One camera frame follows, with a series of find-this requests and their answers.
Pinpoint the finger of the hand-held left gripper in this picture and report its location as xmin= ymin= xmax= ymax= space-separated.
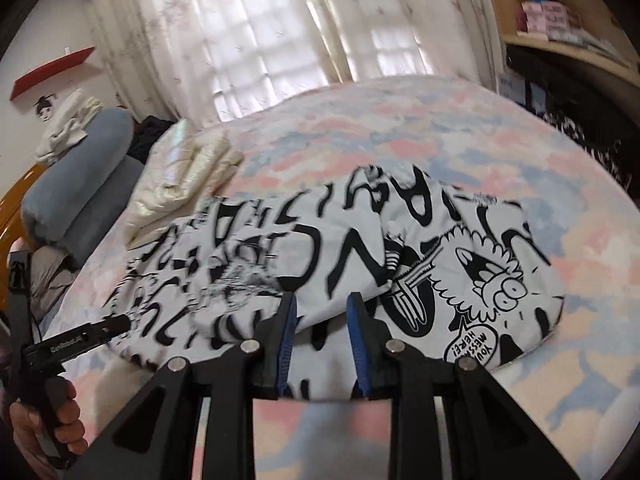
xmin=99 ymin=314 xmax=132 ymax=342

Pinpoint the red wall shelf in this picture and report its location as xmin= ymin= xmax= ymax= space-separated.
xmin=11 ymin=46 xmax=96 ymax=101

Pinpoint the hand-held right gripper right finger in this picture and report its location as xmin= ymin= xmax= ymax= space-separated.
xmin=346 ymin=292 xmax=581 ymax=480

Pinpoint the blue-grey pillow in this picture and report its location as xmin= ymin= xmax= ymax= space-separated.
xmin=21 ymin=107 xmax=137 ymax=243
xmin=62 ymin=154 xmax=147 ymax=267

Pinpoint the person's left hand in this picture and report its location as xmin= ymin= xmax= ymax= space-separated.
xmin=9 ymin=379 xmax=92 ymax=467

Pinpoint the cream puffer jacket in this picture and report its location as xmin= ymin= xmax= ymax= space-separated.
xmin=122 ymin=119 xmax=246 ymax=251

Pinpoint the wooden headboard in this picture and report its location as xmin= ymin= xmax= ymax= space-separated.
xmin=0 ymin=162 xmax=47 ymax=261

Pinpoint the white folded cloth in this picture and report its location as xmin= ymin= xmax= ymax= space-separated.
xmin=35 ymin=89 xmax=106 ymax=166

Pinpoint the pastel patterned bed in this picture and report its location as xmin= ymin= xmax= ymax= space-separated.
xmin=30 ymin=77 xmax=640 ymax=480

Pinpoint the white floral curtain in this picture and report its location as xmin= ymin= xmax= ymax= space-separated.
xmin=90 ymin=0 xmax=506 ymax=123

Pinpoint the dark speckled cloth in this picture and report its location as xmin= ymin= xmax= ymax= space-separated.
xmin=542 ymin=110 xmax=623 ymax=183

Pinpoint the black and white printed jacket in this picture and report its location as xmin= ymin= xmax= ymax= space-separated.
xmin=102 ymin=162 xmax=566 ymax=403

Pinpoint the dark clothes pile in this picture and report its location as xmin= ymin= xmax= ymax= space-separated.
xmin=127 ymin=115 xmax=177 ymax=166

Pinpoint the small wall figure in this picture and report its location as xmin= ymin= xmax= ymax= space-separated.
xmin=32 ymin=95 xmax=57 ymax=122

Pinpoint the wooden desk shelf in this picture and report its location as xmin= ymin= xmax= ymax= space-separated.
xmin=477 ymin=0 xmax=640 ymax=81

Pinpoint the row of pink boxes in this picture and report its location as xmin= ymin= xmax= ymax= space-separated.
xmin=515 ymin=0 xmax=582 ymax=41

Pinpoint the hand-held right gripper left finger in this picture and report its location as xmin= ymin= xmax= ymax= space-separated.
xmin=75 ymin=292 xmax=301 ymax=480

